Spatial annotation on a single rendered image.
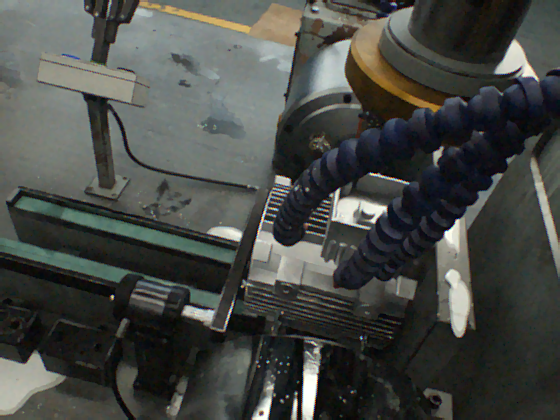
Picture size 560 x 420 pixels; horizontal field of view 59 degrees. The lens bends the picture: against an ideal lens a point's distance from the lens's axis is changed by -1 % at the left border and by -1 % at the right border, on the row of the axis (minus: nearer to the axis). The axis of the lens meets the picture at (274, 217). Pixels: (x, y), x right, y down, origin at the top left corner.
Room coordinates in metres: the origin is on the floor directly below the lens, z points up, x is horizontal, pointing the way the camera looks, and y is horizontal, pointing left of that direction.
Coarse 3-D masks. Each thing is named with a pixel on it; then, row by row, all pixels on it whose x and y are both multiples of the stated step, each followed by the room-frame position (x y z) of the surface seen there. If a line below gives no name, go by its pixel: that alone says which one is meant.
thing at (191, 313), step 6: (186, 306) 0.32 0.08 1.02; (186, 312) 0.31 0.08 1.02; (192, 312) 0.32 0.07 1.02; (198, 312) 0.32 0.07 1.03; (204, 312) 0.32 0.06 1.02; (210, 312) 0.32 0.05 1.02; (186, 318) 0.31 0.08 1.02; (192, 318) 0.31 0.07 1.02; (198, 318) 0.31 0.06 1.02; (204, 318) 0.31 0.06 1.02; (198, 324) 0.31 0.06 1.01
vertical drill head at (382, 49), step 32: (416, 0) 0.44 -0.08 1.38; (448, 0) 0.41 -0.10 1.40; (480, 0) 0.40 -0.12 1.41; (512, 0) 0.40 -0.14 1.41; (384, 32) 0.43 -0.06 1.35; (416, 32) 0.42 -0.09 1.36; (448, 32) 0.40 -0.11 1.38; (480, 32) 0.40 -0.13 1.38; (512, 32) 0.41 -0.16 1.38; (352, 64) 0.41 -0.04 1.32; (384, 64) 0.41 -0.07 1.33; (416, 64) 0.39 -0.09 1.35; (448, 64) 0.39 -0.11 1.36; (480, 64) 0.40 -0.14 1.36; (512, 64) 0.41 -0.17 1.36; (384, 96) 0.37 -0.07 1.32; (416, 96) 0.36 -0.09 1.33; (448, 96) 0.38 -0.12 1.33
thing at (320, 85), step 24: (336, 48) 0.80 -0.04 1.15; (312, 72) 0.75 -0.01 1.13; (336, 72) 0.71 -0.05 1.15; (312, 96) 0.66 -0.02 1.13; (336, 96) 0.66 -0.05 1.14; (288, 120) 0.66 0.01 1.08; (312, 120) 0.66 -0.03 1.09; (336, 120) 0.65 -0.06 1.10; (288, 144) 0.66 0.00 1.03; (312, 144) 0.63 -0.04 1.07; (336, 144) 0.65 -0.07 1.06; (288, 168) 0.66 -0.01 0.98; (384, 168) 0.61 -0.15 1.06; (408, 168) 0.65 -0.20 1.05
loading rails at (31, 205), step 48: (48, 192) 0.54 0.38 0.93; (0, 240) 0.44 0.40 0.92; (48, 240) 0.50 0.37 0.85; (96, 240) 0.50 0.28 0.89; (144, 240) 0.49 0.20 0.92; (192, 240) 0.51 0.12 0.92; (0, 288) 0.40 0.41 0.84; (48, 288) 0.40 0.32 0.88; (96, 288) 0.39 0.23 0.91; (192, 288) 0.42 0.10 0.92; (192, 336) 0.38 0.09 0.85; (240, 336) 0.38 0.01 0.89
